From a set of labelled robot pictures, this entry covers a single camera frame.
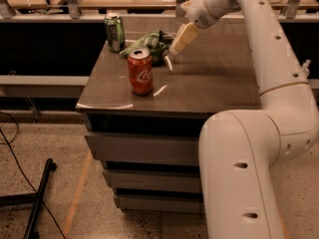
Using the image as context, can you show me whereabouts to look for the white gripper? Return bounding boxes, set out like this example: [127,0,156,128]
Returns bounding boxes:
[168,0,212,56]

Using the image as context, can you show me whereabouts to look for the green jalapeno chip bag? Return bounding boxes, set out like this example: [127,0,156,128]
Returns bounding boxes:
[120,30,174,65]

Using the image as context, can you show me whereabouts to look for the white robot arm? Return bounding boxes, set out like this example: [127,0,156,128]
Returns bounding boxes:
[169,0,319,239]

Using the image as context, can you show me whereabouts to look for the red Coca-Cola can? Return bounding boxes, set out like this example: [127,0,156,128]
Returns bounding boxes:
[128,48,154,96]

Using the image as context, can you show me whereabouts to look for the green soda can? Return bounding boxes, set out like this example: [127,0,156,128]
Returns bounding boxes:
[105,13,126,52]

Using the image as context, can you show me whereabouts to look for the grey drawer cabinet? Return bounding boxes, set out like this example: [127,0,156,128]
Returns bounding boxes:
[75,16,263,215]

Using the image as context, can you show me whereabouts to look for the black stand leg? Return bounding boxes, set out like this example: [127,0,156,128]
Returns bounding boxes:
[0,158,57,239]

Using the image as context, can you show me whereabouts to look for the black floor cable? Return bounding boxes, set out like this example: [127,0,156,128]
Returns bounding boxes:
[0,112,67,239]

